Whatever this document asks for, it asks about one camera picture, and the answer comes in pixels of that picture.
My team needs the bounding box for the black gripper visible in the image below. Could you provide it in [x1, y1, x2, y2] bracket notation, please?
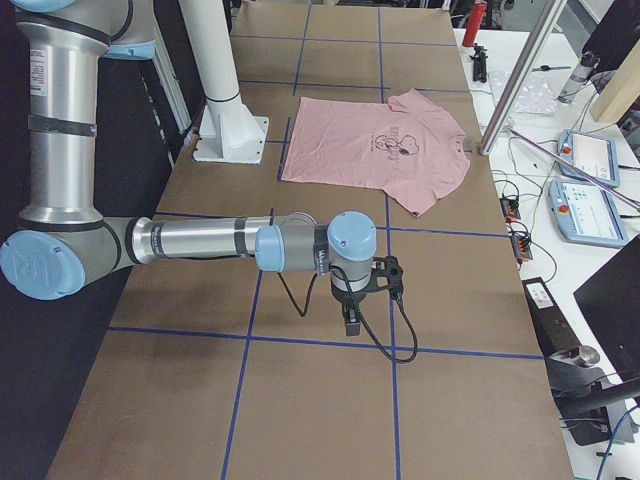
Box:
[331, 285, 362, 336]

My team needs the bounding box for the pink Snoopy t-shirt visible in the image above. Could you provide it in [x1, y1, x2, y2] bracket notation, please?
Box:
[282, 89, 470, 217]

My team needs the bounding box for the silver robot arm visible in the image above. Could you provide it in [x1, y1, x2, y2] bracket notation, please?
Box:
[1, 1, 377, 336]

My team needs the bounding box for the lower orange connector block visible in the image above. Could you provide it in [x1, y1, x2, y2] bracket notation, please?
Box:
[509, 231, 533, 265]

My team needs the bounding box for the orange connector block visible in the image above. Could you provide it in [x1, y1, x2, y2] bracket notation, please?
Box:
[499, 195, 521, 223]
[509, 231, 533, 265]

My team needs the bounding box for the upper orange connector block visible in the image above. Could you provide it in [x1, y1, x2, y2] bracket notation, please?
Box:
[499, 195, 521, 223]

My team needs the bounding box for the black box with label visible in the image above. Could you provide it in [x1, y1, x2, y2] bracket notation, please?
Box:
[522, 277, 580, 357]

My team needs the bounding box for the near blue teach pendant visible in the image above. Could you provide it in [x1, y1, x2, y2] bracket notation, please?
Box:
[548, 179, 629, 248]

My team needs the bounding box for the blue teach pendant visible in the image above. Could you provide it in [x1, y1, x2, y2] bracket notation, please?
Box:
[557, 129, 620, 187]
[548, 179, 629, 248]

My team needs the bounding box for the black monitor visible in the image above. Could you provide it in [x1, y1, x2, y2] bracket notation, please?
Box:
[574, 238, 640, 379]

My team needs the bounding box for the long reacher stick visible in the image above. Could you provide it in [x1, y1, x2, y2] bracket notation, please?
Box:
[505, 124, 640, 209]

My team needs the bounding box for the black folded tripod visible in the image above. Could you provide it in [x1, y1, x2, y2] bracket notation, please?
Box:
[471, 43, 488, 83]

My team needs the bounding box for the clear plastic bag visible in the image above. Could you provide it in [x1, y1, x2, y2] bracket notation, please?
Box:
[488, 71, 558, 114]

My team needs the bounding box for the far blue teach pendant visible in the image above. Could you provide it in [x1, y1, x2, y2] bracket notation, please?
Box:
[557, 129, 620, 187]

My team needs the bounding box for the red water bottle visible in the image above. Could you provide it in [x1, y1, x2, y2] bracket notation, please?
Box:
[462, 0, 488, 48]

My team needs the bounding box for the wooden beam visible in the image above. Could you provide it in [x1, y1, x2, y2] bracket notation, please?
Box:
[591, 0, 640, 125]

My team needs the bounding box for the right black braided cable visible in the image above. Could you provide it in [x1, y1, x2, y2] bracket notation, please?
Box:
[279, 262, 418, 364]

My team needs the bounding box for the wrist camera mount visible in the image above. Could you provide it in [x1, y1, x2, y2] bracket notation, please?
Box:
[365, 255, 404, 301]

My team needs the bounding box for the white pedestal column base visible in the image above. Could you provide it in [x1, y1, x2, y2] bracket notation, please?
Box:
[179, 0, 269, 164]

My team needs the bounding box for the aluminium frame post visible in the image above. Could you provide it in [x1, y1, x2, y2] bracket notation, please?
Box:
[479, 0, 567, 155]

